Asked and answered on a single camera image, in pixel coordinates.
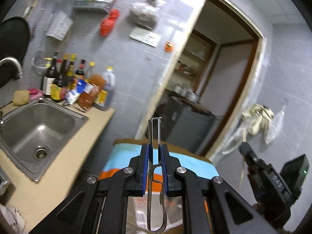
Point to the aluminium pot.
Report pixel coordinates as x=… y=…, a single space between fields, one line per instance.
x=191 y=95

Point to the dark sauce jug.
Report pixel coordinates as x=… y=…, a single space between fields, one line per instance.
x=104 y=90

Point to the grey wall shelf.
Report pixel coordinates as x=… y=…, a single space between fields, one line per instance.
x=93 y=6

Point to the orange wall hook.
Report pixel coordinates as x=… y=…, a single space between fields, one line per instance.
x=169 y=46

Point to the clear plastic bag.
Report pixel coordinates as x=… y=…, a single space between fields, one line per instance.
x=274 y=129

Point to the wooden shelf cabinet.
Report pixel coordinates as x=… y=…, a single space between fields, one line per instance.
x=195 y=61

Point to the blue white packet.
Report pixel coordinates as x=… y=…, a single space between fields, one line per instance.
x=75 y=92

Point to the orange felt mat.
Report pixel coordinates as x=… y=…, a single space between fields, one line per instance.
x=109 y=175

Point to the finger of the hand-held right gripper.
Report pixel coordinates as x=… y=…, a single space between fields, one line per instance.
x=247 y=151

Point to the stainless steel sink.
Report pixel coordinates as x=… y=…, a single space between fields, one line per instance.
x=39 y=136

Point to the beige kitchen counter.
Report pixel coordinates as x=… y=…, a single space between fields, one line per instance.
x=61 y=175

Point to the brown sauce packet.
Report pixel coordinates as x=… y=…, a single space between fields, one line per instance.
x=91 y=90

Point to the yellow sponge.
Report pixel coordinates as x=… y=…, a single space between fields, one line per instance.
x=21 y=97

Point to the row of glass sauce bottles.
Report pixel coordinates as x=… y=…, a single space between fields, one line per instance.
x=58 y=78

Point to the white cloth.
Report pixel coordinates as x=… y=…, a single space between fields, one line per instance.
x=12 y=220

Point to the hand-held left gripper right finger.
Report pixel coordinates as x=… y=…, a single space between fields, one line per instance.
x=164 y=168

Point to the chrome faucet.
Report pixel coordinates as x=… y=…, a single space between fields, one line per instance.
x=12 y=62

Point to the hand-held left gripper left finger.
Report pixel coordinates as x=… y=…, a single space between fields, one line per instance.
x=145 y=168

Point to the grey metal cabinet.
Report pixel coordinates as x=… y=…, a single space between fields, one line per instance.
x=190 y=126

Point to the grey plastic bag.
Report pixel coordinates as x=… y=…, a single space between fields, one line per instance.
x=146 y=12

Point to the black frying pan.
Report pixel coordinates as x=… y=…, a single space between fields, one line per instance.
x=13 y=48

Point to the pink scrub cloth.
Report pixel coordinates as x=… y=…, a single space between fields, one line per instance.
x=36 y=94

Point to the metal peeler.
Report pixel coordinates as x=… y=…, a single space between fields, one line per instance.
x=149 y=204

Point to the person's right hand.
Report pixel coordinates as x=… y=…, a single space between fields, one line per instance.
x=257 y=207

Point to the wooden door frame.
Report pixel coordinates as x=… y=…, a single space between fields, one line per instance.
x=243 y=102

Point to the white paper notice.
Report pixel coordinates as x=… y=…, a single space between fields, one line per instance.
x=145 y=37

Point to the light blue felt mat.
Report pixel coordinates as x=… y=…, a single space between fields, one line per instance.
x=121 y=158

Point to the metal skimmer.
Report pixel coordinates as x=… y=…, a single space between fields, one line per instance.
x=39 y=63

